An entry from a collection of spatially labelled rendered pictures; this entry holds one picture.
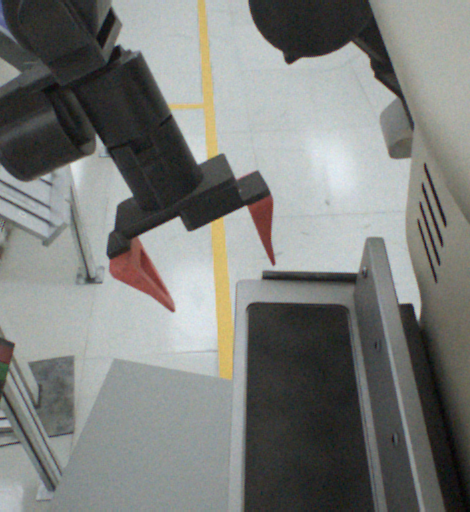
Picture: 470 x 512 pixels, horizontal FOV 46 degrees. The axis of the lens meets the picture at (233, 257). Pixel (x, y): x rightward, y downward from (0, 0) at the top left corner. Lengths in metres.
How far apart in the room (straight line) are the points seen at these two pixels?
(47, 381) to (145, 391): 0.81
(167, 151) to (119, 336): 1.35
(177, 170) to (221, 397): 0.53
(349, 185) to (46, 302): 1.23
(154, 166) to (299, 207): 1.76
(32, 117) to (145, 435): 0.55
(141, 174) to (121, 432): 0.52
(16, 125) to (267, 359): 0.24
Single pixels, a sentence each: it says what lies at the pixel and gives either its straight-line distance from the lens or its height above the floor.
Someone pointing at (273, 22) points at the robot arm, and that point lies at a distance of 0.36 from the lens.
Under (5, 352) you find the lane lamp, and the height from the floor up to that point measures 0.65.
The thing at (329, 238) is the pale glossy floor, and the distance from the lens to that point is 2.03.
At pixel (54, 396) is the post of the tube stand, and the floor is 0.01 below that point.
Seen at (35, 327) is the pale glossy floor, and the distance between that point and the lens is 1.83.
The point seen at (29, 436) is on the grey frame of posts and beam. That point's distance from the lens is 1.29.
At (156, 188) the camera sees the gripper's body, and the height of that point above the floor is 1.10.
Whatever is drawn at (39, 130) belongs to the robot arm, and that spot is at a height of 1.14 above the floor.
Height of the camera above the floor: 1.35
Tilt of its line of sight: 44 degrees down
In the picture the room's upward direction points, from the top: straight up
